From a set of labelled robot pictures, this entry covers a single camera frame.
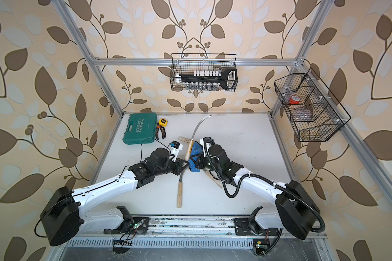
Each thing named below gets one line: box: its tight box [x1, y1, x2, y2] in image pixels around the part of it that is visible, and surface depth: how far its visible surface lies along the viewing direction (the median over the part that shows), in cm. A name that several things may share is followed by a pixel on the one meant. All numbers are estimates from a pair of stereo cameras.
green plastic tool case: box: [122, 113, 158, 146], surface depth 108 cm
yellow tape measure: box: [158, 117, 169, 127], surface depth 115 cm
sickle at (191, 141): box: [185, 114, 212, 161], surface depth 81 cm
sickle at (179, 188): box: [176, 162, 190, 209], surface depth 86 cm
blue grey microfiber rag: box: [188, 141, 204, 173], surface depth 80 cm
